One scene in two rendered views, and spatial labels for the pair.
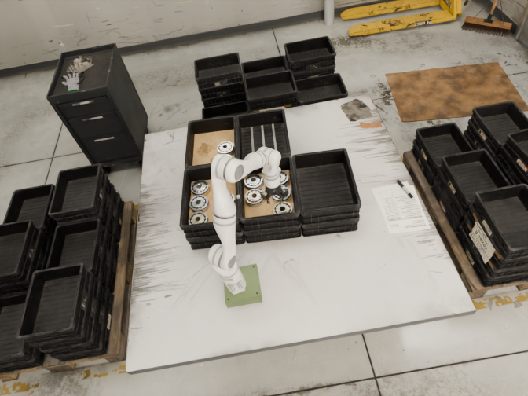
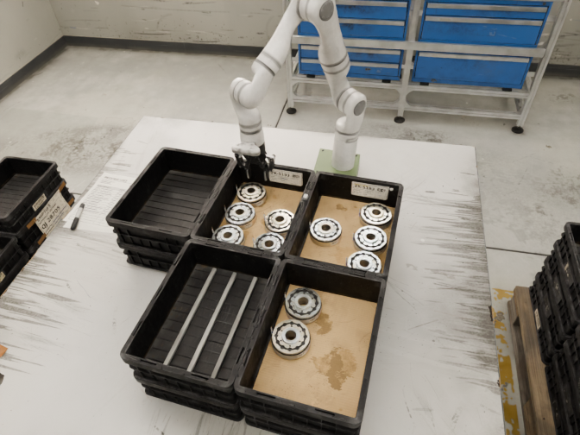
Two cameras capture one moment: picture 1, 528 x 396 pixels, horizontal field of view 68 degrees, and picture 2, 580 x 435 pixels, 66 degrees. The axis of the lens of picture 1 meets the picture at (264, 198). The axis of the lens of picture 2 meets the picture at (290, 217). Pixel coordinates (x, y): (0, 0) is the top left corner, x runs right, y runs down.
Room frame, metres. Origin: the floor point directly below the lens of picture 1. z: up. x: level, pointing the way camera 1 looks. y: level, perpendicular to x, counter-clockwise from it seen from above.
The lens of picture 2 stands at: (2.29, 0.34, 1.93)
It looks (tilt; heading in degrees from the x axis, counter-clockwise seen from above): 46 degrees down; 194
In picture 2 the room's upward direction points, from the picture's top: 4 degrees counter-clockwise
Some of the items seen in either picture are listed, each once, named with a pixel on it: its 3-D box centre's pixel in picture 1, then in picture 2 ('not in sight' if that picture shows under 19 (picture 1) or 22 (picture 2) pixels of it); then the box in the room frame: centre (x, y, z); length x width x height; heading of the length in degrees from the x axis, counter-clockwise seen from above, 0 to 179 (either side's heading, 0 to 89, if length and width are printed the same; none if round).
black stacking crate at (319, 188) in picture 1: (324, 186); (177, 200); (1.28, -0.32, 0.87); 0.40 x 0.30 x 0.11; 175
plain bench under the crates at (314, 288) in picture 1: (279, 235); (261, 313); (1.37, -0.05, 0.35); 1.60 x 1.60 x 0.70; 89
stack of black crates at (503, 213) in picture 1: (504, 236); (27, 217); (1.05, -1.35, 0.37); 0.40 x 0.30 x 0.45; 179
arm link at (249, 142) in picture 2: (271, 174); (249, 136); (1.21, -0.05, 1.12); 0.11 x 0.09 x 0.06; 176
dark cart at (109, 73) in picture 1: (108, 114); not in sight; (2.83, 1.18, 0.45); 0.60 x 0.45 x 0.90; 179
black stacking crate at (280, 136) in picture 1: (263, 141); (210, 316); (1.70, -0.06, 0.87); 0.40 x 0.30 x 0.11; 175
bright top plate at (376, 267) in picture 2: (199, 187); (364, 264); (1.44, 0.34, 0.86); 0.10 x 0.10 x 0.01
